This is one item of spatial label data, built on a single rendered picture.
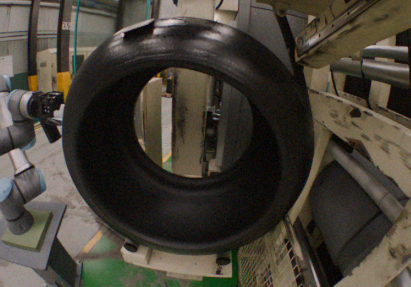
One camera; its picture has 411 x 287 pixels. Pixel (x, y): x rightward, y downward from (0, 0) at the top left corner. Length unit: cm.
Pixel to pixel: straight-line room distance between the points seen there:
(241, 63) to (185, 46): 8
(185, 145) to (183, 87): 23
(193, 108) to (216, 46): 43
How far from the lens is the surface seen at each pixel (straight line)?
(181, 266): 67
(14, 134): 77
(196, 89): 65
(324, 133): 76
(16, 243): 121
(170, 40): 28
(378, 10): 37
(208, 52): 27
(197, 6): 68
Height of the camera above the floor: 141
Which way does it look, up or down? 22 degrees down
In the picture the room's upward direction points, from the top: 5 degrees clockwise
